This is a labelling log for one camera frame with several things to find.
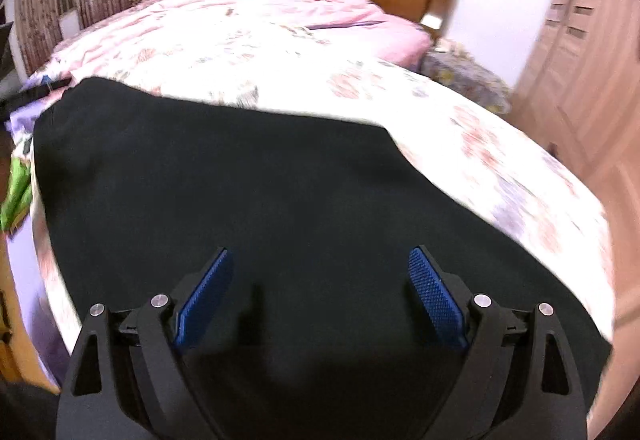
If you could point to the pink quilt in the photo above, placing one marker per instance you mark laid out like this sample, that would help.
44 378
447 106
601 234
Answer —
280 15

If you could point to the green cloth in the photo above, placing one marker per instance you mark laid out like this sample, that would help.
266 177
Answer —
15 200

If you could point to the light wooden wardrobe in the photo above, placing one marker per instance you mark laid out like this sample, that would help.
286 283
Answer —
590 70

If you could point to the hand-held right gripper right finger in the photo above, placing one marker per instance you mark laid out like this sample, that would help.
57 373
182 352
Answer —
437 300

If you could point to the nightstand with floral cover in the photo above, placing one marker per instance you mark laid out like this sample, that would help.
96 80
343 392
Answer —
465 75

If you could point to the purple printed bedsheet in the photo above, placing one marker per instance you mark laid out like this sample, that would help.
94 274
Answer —
30 270

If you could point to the black pants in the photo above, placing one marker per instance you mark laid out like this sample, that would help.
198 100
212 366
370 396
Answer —
250 195

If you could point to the cream floral bed blanket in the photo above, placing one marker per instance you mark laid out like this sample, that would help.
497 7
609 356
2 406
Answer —
500 155

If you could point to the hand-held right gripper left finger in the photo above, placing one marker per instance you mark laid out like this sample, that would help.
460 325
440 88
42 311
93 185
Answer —
202 300

